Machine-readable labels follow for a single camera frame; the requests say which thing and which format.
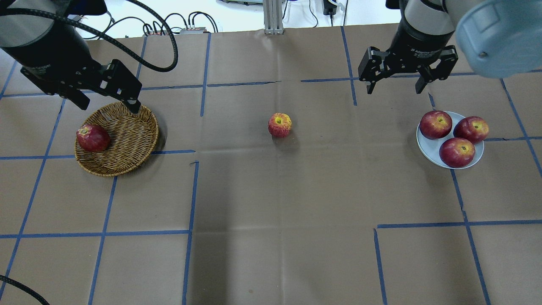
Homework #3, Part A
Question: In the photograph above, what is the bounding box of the yellow-red striped apple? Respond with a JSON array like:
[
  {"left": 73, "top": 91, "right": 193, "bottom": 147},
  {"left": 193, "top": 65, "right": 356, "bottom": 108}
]
[{"left": 268, "top": 113, "right": 293, "bottom": 138}]

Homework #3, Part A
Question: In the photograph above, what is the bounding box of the red apple on plate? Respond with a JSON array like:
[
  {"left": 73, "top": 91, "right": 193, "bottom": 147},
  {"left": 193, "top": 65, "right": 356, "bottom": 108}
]
[
  {"left": 453, "top": 116, "right": 489, "bottom": 144},
  {"left": 439, "top": 137, "right": 476, "bottom": 168},
  {"left": 418, "top": 110, "right": 453, "bottom": 140}
]

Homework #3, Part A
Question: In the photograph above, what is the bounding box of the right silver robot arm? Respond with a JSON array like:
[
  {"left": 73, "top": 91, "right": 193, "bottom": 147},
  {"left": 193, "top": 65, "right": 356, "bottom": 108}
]
[{"left": 358, "top": 0, "right": 542, "bottom": 94}]

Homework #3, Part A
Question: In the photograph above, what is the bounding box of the round wicker basket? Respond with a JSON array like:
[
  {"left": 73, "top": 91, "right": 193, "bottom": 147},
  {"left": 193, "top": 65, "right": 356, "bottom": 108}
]
[{"left": 74, "top": 102, "right": 160, "bottom": 177}]

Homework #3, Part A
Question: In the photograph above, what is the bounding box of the aluminium frame post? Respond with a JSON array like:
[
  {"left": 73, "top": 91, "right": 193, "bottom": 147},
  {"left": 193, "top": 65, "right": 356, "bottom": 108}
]
[{"left": 263, "top": 0, "right": 284, "bottom": 35}]

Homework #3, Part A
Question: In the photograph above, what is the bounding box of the dark red apple in basket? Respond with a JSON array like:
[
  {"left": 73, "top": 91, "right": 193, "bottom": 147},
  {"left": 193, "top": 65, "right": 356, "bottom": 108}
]
[{"left": 76, "top": 124, "right": 111, "bottom": 152}]

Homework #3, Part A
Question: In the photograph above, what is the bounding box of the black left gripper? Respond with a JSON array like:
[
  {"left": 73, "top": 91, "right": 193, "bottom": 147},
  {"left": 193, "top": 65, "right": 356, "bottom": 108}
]
[{"left": 20, "top": 25, "right": 142, "bottom": 114}]

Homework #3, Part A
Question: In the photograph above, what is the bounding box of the pale blue plate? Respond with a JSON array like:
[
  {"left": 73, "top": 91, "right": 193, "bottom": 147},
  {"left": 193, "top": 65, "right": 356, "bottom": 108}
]
[{"left": 416, "top": 111, "right": 485, "bottom": 169}]

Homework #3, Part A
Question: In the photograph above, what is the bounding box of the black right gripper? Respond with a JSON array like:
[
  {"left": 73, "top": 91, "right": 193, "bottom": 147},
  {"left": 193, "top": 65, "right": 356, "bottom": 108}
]
[{"left": 358, "top": 19, "right": 458, "bottom": 94}]

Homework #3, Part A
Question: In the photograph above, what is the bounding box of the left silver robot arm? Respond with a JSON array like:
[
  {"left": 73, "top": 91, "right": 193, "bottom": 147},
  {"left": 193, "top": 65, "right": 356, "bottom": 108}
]
[{"left": 1, "top": 0, "right": 142, "bottom": 114}]

